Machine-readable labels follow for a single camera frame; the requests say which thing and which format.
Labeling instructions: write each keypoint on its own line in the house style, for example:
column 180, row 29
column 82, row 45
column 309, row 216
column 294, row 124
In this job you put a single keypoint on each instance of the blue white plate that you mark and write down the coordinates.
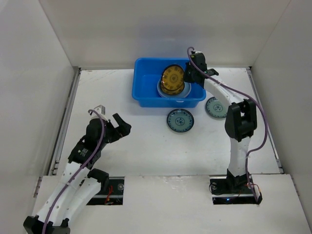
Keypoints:
column 215, row 109
column 180, row 120

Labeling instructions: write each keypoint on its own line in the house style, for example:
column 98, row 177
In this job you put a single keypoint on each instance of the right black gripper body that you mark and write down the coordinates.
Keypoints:
column 190, row 73

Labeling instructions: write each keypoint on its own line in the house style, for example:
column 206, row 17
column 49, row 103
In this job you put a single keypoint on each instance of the left aluminium rail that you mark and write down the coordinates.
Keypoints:
column 54, row 158

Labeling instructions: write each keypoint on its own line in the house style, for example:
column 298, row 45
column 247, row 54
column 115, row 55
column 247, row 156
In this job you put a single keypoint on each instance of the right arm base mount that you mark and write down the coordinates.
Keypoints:
column 224, row 194

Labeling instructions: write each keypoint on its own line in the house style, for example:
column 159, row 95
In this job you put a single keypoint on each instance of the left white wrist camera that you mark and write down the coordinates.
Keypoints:
column 98, row 112

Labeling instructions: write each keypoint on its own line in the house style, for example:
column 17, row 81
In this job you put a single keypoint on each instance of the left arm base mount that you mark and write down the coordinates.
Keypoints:
column 111, row 194

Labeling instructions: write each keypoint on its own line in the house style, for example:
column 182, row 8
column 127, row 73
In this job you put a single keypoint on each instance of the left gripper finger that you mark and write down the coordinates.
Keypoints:
column 119, row 120
column 124, row 130

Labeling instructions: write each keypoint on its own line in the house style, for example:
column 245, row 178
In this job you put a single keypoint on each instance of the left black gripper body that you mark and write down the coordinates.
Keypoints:
column 112, row 134

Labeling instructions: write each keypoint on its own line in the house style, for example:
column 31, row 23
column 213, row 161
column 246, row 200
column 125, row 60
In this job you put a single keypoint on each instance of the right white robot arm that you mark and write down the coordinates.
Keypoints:
column 240, row 123

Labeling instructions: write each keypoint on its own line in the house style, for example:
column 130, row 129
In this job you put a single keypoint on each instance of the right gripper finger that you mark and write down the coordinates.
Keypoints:
column 188, row 77
column 188, row 68

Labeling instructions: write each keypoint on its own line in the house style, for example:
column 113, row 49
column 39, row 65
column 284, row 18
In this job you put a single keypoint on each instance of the yellow patterned plate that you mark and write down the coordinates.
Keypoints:
column 170, row 92
column 172, row 77

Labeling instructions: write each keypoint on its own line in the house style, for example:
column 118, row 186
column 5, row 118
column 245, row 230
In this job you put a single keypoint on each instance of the aluminium rail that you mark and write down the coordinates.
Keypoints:
column 269, row 137
column 54, row 158

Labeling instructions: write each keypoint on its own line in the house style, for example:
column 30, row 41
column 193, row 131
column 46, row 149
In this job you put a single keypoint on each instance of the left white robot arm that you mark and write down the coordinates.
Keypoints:
column 80, row 180

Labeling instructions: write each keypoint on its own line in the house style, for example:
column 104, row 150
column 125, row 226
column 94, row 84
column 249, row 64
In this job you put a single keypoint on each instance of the right aluminium rail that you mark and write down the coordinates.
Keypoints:
column 269, row 137

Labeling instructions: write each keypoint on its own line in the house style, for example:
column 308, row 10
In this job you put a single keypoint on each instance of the light blue plastic plate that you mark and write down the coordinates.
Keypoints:
column 183, row 94

